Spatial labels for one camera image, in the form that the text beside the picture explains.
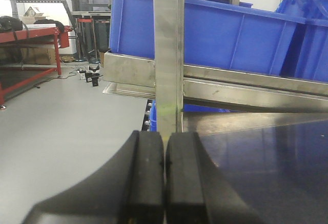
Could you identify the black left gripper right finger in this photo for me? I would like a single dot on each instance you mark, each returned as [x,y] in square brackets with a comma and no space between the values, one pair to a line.
[197,191]

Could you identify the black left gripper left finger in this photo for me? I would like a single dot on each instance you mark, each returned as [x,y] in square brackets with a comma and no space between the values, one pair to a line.
[129,188]

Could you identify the stainless steel shelf rack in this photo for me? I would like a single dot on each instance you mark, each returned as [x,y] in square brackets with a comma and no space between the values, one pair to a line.
[171,82]

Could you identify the black device on floor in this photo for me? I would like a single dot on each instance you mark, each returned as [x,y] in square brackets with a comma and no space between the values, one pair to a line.
[92,75]

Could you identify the blue plastic bin left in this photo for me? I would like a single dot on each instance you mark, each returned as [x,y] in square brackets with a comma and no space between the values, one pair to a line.
[229,37]

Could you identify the red metal workbench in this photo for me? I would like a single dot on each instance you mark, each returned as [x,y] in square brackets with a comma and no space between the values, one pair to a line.
[29,39]

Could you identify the black bag on workbench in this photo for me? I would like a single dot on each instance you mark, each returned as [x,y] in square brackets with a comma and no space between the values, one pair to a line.
[9,23]

